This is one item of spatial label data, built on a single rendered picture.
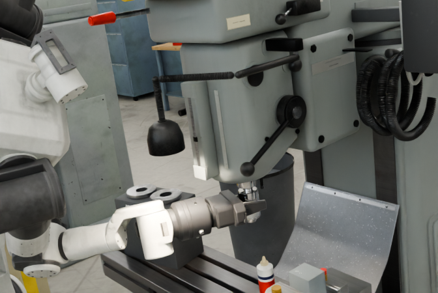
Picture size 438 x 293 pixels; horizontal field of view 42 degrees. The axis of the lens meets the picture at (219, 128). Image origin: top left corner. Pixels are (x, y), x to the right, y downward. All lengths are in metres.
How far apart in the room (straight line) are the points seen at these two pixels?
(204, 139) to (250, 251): 2.29
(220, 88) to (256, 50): 0.11
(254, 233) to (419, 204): 1.90
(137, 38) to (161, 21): 7.39
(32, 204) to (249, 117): 0.45
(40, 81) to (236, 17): 0.39
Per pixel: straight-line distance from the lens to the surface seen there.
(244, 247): 3.45
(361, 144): 1.55
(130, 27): 8.53
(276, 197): 3.28
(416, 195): 1.56
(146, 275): 1.67
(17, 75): 1.20
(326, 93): 1.30
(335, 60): 1.32
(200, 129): 1.18
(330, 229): 1.66
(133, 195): 1.69
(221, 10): 1.07
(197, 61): 1.19
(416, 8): 1.18
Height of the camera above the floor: 1.77
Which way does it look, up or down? 16 degrees down
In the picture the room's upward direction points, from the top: 8 degrees counter-clockwise
